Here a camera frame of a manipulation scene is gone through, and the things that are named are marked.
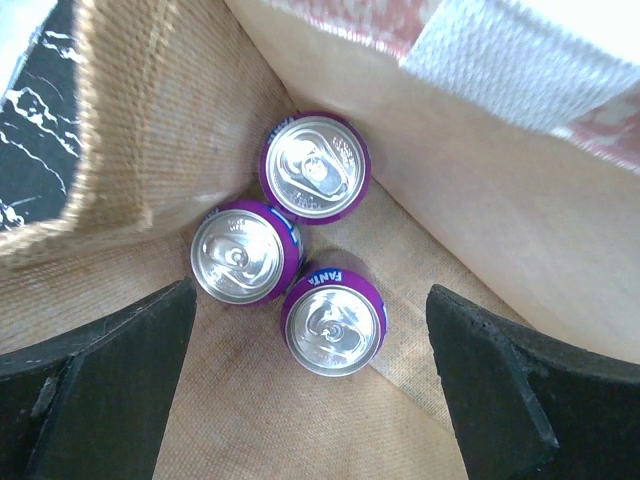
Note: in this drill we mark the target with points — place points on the brown canvas tote bag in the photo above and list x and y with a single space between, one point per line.
125 121

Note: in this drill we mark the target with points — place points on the purple Fanta can back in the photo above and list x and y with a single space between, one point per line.
334 319

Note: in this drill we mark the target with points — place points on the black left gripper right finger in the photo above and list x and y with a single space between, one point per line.
524 405

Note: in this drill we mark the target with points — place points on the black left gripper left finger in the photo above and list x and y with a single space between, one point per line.
93 403

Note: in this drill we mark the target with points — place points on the purple fanta can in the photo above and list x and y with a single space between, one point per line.
315 167
246 253
334 319

